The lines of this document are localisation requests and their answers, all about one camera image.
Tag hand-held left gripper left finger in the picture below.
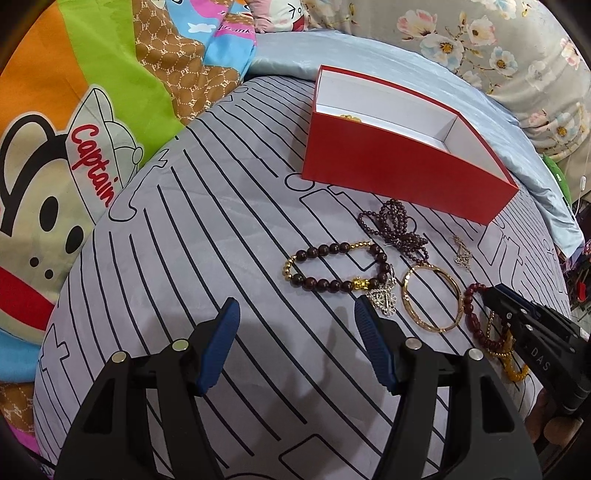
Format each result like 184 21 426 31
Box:
54 296 241 480

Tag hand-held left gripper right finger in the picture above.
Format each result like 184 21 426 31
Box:
353 294 541 480

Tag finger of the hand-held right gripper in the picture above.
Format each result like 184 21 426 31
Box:
482 288 533 345
497 284 591 341

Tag red bead bracelet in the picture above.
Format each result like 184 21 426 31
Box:
463 282 509 356

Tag amber bead bracelet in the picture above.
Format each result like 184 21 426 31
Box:
485 318 532 381

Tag silver pendant necklace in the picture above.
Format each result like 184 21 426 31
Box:
365 265 400 317

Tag thin silver chain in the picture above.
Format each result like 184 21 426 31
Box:
450 235 474 273

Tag gold bangle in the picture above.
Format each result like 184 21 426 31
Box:
401 263 464 330

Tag dark bead bracelet gold accents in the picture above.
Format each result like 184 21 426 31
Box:
283 240 393 294

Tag small purple bead necklace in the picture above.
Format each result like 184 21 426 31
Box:
358 198 430 264

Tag red jewelry box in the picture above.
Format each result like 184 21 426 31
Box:
301 65 520 226

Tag person's right hand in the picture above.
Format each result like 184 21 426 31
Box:
549 404 583 444

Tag green plastic item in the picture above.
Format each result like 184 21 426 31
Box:
542 154 573 208

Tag grey striped bed sheet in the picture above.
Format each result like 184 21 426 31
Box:
32 74 573 480

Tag floral grey pillow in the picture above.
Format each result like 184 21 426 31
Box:
295 0 591 162

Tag cartoon monkey blanket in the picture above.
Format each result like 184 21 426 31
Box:
0 0 259 444

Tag pink cartoon pillow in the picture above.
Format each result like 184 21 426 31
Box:
247 0 315 33

